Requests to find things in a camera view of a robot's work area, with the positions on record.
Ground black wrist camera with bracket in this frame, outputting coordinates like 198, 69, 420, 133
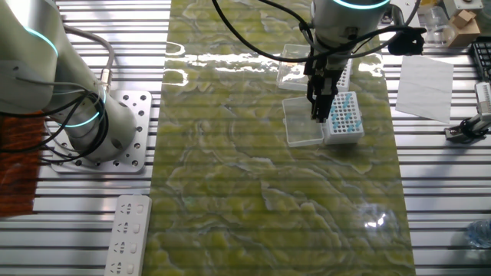
387, 5, 427, 58

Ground white box with knob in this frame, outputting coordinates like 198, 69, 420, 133
443, 0, 485, 12

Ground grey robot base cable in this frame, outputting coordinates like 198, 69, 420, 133
62, 25, 116, 94

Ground white paper sheet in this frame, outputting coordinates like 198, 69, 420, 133
394, 55, 455, 124

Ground clear water bottle blue cap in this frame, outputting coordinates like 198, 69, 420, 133
465, 218, 491, 249

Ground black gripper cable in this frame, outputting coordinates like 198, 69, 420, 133
211, 0, 427, 64

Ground black clamp tool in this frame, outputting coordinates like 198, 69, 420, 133
444, 117, 490, 145

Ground green marble pattern mat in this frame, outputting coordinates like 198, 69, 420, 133
141, 0, 417, 276

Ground black looped cable bundle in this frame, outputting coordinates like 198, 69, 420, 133
0, 88, 111, 163

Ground small tan box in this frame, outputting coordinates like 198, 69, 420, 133
447, 9, 482, 48

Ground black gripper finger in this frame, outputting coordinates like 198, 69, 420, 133
324, 86, 338, 118
308, 91, 327, 123

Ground small silver side camera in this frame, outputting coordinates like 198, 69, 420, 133
474, 81, 491, 133

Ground reddish brown wooden table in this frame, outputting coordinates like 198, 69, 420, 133
0, 110, 45, 219

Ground clear plastic box lid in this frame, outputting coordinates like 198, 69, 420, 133
276, 43, 318, 92
282, 94, 325, 149

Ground black keyboard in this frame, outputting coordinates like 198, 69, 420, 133
470, 37, 491, 82

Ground white power strip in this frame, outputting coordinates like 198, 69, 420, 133
104, 194, 153, 276

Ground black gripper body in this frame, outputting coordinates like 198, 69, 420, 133
304, 53, 353, 97

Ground clear plastic container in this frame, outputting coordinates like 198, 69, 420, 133
417, 4, 456, 44

